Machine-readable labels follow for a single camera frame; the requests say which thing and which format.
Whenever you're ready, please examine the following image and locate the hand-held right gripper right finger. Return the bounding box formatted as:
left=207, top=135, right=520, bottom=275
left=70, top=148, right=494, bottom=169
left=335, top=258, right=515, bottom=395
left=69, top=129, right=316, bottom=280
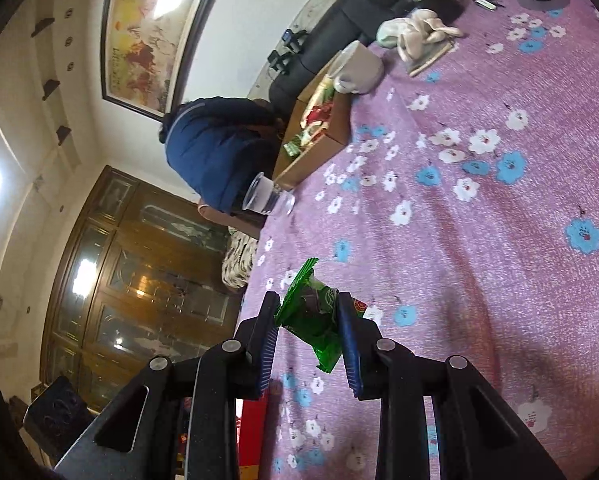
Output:
left=335, top=290, right=567, bottom=480

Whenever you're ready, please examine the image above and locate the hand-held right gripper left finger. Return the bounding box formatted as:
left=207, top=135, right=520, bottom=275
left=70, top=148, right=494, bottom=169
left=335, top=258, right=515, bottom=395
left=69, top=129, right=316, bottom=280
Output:
left=54, top=290, right=283, bottom=480

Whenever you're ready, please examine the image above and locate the green snack packet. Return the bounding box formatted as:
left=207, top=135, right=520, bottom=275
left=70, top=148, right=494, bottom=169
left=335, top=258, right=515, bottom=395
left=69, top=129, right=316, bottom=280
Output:
left=274, top=257, right=375, bottom=375

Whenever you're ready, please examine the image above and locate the printed blanket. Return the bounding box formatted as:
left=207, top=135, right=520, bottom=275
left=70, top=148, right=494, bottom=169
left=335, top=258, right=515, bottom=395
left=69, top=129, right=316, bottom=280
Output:
left=222, top=232, right=258, bottom=291

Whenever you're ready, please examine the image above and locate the brown armchair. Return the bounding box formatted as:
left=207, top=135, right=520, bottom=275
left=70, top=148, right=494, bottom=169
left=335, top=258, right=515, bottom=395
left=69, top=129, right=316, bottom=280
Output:
left=197, top=200, right=260, bottom=238

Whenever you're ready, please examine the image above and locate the wooden glass-door cabinet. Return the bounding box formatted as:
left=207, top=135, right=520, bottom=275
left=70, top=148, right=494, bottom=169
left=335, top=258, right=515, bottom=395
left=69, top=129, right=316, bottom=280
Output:
left=40, top=165, right=248, bottom=411

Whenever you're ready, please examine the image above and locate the clear plastic cup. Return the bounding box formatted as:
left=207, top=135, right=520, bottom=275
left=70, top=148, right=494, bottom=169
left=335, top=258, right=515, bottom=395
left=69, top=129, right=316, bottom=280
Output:
left=242, top=172, right=296, bottom=217

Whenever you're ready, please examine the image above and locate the brown cardboard box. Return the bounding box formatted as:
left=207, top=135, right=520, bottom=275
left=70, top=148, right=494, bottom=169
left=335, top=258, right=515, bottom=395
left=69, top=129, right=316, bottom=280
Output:
left=272, top=50, right=353, bottom=191

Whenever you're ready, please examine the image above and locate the dark patterned object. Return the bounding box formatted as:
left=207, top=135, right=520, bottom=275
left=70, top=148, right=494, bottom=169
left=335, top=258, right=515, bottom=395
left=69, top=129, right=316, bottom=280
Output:
left=22, top=375, right=96, bottom=466

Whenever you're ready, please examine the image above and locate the pile of assorted snack packets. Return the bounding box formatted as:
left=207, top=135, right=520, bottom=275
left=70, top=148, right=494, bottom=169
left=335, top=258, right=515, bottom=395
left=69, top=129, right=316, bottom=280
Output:
left=282, top=74, right=337, bottom=158

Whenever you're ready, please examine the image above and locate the white mug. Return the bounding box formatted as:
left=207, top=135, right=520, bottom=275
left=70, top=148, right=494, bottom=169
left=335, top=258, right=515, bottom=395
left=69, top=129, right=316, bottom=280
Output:
left=332, top=40, right=384, bottom=95

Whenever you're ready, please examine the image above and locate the thin book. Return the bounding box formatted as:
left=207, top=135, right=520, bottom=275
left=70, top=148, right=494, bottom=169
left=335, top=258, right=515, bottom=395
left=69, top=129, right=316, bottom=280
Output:
left=409, top=40, right=455, bottom=77

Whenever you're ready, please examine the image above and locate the white plush toy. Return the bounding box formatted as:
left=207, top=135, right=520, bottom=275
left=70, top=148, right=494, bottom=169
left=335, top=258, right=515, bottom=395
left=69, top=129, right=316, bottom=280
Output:
left=377, top=7, right=464, bottom=61

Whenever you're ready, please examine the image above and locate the black leather sofa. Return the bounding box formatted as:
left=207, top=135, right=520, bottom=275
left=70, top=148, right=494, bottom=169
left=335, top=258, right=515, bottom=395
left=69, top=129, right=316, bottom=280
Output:
left=270, top=0, right=440, bottom=106

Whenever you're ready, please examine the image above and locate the framed horse painting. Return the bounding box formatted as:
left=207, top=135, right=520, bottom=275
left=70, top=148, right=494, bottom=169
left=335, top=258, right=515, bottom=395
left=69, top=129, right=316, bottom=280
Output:
left=101, top=0, right=236, bottom=122

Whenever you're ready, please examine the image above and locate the black camera device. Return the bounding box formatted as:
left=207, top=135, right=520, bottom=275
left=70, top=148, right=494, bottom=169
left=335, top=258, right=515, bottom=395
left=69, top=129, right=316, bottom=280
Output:
left=267, top=30, right=307, bottom=73

